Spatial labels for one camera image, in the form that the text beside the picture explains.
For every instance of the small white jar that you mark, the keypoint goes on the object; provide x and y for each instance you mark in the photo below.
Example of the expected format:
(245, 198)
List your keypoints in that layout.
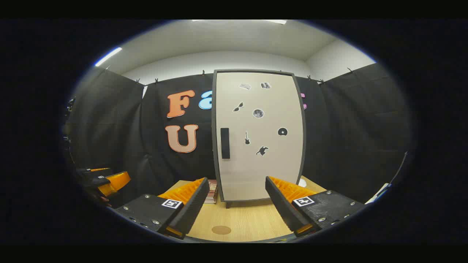
(302, 182)

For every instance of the dark grey cabinet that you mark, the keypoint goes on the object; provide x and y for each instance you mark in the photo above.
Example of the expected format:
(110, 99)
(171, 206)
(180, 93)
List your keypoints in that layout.
(214, 160)

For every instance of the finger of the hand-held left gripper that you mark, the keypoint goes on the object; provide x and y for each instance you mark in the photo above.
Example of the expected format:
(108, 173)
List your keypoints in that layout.
(117, 182)
(93, 172)

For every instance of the black backdrop cloth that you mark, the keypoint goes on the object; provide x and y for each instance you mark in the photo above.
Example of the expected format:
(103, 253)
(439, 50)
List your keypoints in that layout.
(351, 138)

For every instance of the long ceiling light strip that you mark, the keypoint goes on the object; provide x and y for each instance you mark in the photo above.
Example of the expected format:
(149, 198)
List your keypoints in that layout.
(108, 56)
(278, 21)

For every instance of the white flat panel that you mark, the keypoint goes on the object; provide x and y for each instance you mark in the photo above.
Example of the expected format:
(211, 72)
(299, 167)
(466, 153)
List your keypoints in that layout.
(378, 193)

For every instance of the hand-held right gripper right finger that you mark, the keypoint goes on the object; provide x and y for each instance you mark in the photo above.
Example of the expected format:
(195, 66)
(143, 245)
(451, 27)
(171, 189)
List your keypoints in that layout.
(281, 204)

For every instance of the book with red cover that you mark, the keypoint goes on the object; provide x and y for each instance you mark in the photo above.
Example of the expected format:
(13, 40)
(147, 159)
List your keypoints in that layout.
(213, 184)

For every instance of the round brown coaster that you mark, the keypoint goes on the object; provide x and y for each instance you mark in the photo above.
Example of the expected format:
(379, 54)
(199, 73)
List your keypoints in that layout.
(221, 230)

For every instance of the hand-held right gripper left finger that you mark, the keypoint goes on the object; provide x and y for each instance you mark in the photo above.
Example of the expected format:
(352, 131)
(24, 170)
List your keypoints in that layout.
(193, 204)

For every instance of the light grey cabinet door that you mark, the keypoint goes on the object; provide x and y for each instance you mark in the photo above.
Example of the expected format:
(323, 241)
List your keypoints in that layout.
(263, 171)

